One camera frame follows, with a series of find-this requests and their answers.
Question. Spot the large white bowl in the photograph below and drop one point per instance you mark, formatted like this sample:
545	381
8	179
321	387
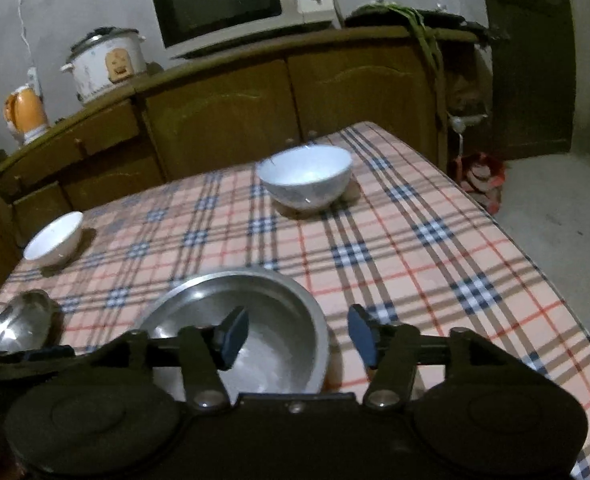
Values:
305	180

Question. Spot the dark green door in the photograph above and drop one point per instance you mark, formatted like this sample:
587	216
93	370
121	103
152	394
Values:
530	70

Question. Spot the red plastic bag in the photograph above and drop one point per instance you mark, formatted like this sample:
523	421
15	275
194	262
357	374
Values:
480	180

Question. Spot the dark flat tray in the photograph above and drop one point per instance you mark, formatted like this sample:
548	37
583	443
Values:
455	19

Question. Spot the small white bowl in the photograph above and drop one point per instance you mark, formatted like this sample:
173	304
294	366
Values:
52	242

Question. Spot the wooden cabinet with drawers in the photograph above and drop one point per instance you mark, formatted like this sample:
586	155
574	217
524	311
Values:
105	130

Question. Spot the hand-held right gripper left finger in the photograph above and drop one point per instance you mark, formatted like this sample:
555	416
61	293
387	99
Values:
232	339

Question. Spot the white plastic holder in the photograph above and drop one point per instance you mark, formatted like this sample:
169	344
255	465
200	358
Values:
467	121

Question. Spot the tall wooden two-door cabinet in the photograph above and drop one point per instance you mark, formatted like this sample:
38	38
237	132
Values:
215	110

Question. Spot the plaid tablecloth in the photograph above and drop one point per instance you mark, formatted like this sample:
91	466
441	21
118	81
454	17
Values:
425	270

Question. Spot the green vegetables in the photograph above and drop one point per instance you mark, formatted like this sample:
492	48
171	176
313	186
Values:
422	35

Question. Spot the deep steel bowl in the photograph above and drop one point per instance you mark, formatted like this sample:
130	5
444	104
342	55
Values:
275	325

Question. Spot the white microwave oven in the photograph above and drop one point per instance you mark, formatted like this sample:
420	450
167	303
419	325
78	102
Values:
225	5

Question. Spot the white rice cooker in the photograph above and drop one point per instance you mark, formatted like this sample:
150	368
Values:
105	67

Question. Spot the small steel bowl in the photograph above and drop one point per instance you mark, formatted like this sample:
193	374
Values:
15	320

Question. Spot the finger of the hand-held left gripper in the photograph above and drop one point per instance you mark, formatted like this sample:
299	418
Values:
45	352

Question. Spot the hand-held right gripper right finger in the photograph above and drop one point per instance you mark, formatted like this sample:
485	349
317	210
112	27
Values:
362	334

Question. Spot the white wall socket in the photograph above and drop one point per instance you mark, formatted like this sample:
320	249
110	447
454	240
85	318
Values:
33	80

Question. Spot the orange electric kettle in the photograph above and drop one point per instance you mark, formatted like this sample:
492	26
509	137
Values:
27	112

